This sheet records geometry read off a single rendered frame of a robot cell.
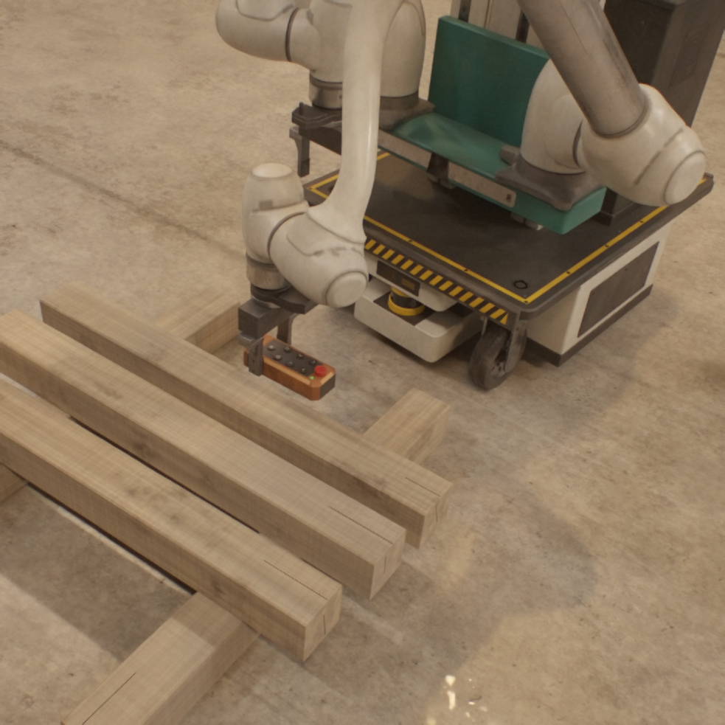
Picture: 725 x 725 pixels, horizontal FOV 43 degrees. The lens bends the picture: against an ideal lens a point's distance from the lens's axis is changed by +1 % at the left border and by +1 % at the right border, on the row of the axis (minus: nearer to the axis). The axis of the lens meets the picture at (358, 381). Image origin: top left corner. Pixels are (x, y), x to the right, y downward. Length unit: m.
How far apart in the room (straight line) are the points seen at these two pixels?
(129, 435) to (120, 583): 0.28
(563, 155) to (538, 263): 0.32
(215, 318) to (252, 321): 0.60
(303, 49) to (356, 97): 0.44
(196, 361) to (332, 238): 0.62
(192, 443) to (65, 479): 0.23
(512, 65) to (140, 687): 1.44
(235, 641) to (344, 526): 0.27
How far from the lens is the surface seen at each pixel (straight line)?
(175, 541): 1.58
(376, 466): 1.70
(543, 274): 2.08
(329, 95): 1.89
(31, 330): 2.05
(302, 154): 2.03
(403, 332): 2.20
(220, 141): 3.24
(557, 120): 1.87
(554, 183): 1.94
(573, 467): 2.08
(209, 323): 2.19
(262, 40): 1.89
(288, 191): 1.49
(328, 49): 1.85
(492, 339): 2.11
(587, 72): 1.57
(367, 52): 1.47
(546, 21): 1.48
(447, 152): 2.08
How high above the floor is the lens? 1.41
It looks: 40 degrees down
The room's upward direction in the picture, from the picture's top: 6 degrees clockwise
